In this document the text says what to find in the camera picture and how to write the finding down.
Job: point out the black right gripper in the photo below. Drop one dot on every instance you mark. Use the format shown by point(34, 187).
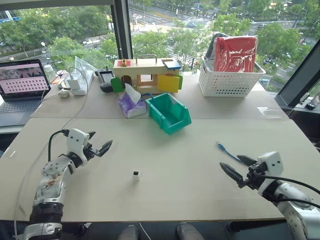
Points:
point(253, 176)

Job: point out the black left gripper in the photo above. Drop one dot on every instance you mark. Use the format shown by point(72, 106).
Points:
point(90, 151)

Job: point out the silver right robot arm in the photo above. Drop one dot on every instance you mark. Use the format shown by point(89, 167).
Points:
point(297, 212)

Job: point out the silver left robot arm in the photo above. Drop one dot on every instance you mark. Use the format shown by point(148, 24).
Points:
point(51, 182)

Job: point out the small white cube connector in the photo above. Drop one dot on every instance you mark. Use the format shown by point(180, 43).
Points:
point(135, 176)

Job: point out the purple tissue pack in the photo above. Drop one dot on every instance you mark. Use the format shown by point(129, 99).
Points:
point(131, 106)

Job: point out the white power strip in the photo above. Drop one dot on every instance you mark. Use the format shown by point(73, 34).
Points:
point(81, 86)

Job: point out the small white rounded case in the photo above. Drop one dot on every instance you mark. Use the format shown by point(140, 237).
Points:
point(64, 93)

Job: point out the white charger adapter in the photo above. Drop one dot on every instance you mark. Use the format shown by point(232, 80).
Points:
point(73, 84)

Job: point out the black handheld remote controller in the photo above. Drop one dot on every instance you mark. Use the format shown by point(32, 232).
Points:
point(106, 80)

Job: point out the green plastic bin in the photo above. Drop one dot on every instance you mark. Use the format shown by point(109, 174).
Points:
point(170, 115)

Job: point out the clear acrylic triangle stand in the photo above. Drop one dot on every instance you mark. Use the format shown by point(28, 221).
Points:
point(83, 65)

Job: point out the white perforated plastic basket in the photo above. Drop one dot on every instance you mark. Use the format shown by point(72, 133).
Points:
point(228, 83)

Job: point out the grey rounded shape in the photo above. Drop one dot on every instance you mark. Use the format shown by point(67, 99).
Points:
point(188, 232)

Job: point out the small white label strip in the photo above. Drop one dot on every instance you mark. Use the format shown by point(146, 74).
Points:
point(12, 154)

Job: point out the wooden toy house box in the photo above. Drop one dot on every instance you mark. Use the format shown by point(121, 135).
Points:
point(150, 68)

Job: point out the small black device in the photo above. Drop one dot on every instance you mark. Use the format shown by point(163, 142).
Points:
point(311, 106)

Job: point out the open laptop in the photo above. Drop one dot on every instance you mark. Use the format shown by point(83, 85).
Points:
point(21, 87)

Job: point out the red plastic-wrapped package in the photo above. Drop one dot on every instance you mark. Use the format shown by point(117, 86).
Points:
point(235, 53)

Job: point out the dark window pillar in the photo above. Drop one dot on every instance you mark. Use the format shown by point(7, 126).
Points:
point(122, 27)

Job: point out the black bag behind package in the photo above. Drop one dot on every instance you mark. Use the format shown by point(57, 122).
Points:
point(211, 46)

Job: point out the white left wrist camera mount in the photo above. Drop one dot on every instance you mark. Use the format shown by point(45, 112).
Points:
point(75, 140)

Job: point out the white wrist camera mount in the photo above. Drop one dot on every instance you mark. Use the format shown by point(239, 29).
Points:
point(75, 140)
point(272, 162)

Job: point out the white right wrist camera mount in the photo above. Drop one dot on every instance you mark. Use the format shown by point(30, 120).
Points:
point(272, 162)

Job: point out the dark slanted window frame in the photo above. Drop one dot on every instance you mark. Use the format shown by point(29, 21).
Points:
point(297, 80)

